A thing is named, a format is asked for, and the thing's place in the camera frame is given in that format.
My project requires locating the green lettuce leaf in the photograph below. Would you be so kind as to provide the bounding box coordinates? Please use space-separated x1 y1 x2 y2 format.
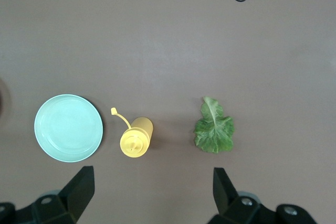
193 95 235 155

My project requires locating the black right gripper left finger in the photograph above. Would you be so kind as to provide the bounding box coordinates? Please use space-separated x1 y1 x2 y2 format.
0 166 95 224

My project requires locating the pale green round plate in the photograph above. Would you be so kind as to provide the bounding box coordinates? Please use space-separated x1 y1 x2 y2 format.
34 93 104 163

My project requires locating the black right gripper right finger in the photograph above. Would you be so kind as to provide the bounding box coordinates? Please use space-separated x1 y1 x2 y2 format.
207 167 319 224

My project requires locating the yellow squeeze bottle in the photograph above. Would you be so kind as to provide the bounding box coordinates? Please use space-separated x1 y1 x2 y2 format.
110 107 154 159

